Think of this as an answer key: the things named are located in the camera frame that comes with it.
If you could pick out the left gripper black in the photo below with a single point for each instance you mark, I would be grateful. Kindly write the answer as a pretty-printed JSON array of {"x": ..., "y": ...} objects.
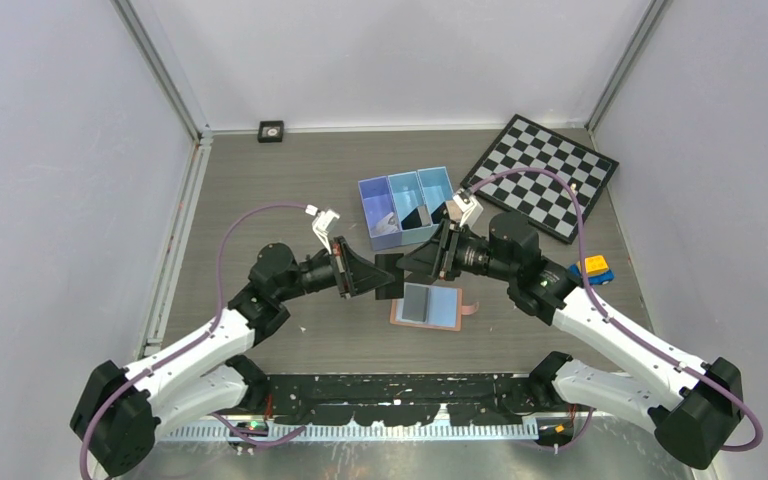
[{"x": 362, "y": 275}]

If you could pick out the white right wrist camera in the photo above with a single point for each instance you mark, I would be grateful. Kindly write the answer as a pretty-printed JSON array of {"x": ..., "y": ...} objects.
[{"x": 464, "y": 208}]

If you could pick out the light blue bin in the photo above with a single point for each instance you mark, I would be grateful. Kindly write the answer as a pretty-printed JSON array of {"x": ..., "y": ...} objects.
[
  {"x": 437, "y": 190},
  {"x": 407, "y": 195}
]

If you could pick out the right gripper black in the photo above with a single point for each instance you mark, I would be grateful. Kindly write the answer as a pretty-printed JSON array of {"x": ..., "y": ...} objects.
[{"x": 438, "y": 257}]

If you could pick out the middle light blue bin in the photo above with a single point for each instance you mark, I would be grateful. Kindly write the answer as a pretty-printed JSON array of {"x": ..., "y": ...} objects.
[{"x": 407, "y": 195}]

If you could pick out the right light blue bin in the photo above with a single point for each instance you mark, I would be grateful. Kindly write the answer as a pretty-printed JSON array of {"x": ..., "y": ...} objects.
[{"x": 437, "y": 190}]

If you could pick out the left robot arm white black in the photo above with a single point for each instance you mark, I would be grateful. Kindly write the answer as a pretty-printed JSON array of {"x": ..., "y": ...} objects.
[{"x": 192, "y": 344}]

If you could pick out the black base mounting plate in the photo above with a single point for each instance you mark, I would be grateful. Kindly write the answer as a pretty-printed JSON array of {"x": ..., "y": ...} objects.
[{"x": 397, "y": 397}]

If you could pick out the blue yellow toy car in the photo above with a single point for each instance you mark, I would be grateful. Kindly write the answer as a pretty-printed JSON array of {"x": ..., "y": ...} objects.
[{"x": 595, "y": 270}]

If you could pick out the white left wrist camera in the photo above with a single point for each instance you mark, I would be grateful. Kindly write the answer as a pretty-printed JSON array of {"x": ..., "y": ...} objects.
[{"x": 322, "y": 224}]

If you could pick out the aluminium rail frame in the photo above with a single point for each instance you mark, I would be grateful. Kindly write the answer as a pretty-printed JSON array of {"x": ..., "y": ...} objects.
[{"x": 121, "y": 423}]

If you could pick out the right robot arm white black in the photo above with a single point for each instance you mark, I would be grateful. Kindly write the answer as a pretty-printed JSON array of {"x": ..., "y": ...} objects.
[{"x": 622, "y": 344}]

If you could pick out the small black square device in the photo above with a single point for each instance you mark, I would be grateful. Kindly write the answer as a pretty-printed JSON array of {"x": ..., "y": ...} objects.
[{"x": 270, "y": 131}]

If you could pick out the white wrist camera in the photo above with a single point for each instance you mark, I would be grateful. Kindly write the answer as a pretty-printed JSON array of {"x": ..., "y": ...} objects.
[
  {"x": 464, "y": 208},
  {"x": 322, "y": 224}
]

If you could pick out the white credit card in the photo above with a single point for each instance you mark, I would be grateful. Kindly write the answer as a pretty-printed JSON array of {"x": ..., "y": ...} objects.
[{"x": 415, "y": 304}]

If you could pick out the brown leather card holder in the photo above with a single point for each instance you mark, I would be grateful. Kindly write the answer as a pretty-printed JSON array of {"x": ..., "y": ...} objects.
[{"x": 446, "y": 310}]

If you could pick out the black card middle bin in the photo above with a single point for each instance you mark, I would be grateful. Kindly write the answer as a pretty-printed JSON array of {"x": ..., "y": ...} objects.
[{"x": 419, "y": 217}]

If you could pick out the silver card purple bin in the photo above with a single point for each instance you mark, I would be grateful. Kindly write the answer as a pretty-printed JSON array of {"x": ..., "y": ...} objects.
[{"x": 388, "y": 225}]

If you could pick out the purple plastic bin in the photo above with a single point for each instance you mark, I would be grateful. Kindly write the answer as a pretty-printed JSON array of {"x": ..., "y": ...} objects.
[{"x": 377, "y": 201}]

